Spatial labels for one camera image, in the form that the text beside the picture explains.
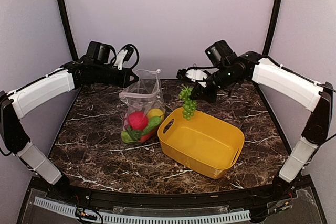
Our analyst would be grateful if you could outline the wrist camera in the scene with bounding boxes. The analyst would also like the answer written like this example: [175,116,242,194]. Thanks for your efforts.
[176,68,208,82]
[114,44,140,70]

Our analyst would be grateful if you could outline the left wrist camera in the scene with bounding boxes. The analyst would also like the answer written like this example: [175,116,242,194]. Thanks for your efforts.
[114,44,140,70]

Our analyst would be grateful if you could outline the green toy cucumber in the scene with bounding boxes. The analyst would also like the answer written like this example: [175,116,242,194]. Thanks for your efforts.
[142,116,161,135]

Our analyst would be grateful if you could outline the green toy grapes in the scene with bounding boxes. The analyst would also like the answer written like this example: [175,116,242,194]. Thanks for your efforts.
[178,84,197,120]

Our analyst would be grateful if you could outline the orange toy carrot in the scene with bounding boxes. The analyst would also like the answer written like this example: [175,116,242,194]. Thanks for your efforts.
[140,130,157,143]

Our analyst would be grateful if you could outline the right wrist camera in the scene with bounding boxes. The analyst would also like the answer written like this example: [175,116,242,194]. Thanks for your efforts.
[176,68,208,82]

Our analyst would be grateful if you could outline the yellow plastic basket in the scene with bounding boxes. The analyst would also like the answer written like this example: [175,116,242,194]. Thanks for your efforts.
[157,108,245,179]

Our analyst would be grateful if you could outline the green toy leafy vegetable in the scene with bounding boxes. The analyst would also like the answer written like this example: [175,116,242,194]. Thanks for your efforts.
[127,126,142,142]

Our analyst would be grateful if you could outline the black front rail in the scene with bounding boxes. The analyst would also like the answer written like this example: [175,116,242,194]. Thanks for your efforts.
[31,176,313,210]

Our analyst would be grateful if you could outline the white slotted cable duct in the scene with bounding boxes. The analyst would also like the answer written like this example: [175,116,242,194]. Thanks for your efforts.
[33,196,251,224]

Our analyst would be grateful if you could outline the left black frame post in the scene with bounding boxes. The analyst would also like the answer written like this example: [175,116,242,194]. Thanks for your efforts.
[57,0,79,61]

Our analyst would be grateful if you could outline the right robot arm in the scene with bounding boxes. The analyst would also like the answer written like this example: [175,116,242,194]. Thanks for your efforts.
[186,40,335,200]

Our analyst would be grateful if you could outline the yellow toy apple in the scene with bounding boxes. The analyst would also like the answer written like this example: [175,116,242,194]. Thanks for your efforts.
[146,108,164,121]

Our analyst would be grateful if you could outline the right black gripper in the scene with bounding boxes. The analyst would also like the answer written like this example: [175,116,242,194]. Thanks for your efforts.
[189,64,240,103]

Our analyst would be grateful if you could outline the right black frame post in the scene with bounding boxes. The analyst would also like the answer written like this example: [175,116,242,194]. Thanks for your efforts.
[262,0,281,55]

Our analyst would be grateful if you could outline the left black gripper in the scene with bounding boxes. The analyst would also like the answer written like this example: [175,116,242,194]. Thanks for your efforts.
[94,64,139,88]

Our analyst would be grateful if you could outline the clear zip top bag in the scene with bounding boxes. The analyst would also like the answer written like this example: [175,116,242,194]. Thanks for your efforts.
[119,69,166,145]

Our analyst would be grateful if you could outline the black frame post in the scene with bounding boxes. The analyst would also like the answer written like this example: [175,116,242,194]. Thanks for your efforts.
[57,0,79,61]
[262,0,281,55]

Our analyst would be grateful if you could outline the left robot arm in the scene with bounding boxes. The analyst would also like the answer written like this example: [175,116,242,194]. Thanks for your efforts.
[1,41,140,201]

